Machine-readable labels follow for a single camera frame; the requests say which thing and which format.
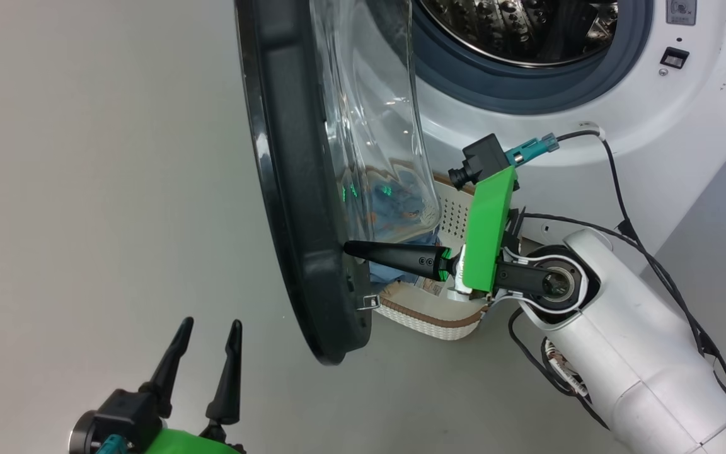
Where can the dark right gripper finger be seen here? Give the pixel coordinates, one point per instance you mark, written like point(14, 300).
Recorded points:
point(401, 257)

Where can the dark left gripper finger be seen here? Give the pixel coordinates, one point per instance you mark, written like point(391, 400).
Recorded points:
point(167, 375)
point(229, 384)

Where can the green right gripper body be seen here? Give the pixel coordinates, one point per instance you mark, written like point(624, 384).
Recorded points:
point(486, 239)

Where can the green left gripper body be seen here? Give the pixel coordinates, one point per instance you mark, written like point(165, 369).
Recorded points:
point(186, 444)

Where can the blue patterned clothes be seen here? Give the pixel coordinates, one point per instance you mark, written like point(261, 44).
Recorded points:
point(388, 272)

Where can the black round glass washer door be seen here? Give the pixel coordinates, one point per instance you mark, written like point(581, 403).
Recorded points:
point(293, 189)

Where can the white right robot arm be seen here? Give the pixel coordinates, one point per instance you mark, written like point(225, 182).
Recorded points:
point(621, 328)

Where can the cream perforated laundry basket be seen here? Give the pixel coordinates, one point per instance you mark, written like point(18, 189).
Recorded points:
point(438, 325)

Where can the white front-load washing machine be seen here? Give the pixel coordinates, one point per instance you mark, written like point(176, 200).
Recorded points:
point(653, 120)

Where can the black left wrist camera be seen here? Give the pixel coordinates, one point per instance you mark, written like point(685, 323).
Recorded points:
point(126, 413)

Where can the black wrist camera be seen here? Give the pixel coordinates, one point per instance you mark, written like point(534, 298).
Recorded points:
point(126, 413)
point(483, 157)

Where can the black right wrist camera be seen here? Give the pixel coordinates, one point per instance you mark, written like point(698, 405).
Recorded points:
point(483, 157)

